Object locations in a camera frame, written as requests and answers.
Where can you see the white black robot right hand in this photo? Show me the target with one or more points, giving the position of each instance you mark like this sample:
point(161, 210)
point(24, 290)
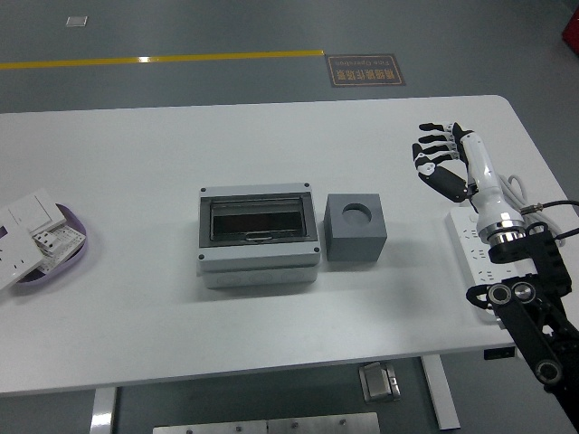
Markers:
point(486, 185)

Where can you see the grey box with clear lid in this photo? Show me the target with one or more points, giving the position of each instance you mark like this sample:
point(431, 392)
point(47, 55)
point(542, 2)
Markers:
point(258, 262)

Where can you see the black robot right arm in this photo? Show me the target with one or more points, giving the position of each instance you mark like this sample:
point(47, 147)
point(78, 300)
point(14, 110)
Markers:
point(529, 316)

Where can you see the grey cube with round hole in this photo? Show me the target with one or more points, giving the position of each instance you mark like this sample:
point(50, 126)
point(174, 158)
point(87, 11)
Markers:
point(353, 242)

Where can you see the black table control box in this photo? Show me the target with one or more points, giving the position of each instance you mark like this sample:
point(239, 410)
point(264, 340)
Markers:
point(497, 354)

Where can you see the metal floor socket box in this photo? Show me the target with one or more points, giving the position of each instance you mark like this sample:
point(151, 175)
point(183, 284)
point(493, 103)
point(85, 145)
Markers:
point(380, 382)

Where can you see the white power strip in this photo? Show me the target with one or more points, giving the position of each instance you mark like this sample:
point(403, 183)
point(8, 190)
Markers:
point(470, 262)

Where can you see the brown floor sign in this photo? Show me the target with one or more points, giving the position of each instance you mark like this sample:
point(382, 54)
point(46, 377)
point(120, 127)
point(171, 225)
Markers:
point(365, 70)

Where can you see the red object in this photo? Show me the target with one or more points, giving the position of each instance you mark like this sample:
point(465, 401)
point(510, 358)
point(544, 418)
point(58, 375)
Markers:
point(572, 27)

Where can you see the white table leg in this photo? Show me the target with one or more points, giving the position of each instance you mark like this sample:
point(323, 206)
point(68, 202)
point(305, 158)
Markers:
point(102, 411)
point(441, 398)

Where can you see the purple tray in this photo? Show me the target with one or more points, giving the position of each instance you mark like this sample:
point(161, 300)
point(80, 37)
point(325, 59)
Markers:
point(74, 257)

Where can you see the white socket module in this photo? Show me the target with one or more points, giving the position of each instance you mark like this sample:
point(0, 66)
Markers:
point(61, 239)

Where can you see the small metal floor plate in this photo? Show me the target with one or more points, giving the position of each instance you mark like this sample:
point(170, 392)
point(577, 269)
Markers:
point(76, 21)

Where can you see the metal base plate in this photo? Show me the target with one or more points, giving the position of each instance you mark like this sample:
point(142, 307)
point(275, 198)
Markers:
point(271, 425)

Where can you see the large white switch plate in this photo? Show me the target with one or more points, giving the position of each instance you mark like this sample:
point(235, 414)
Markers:
point(18, 253)

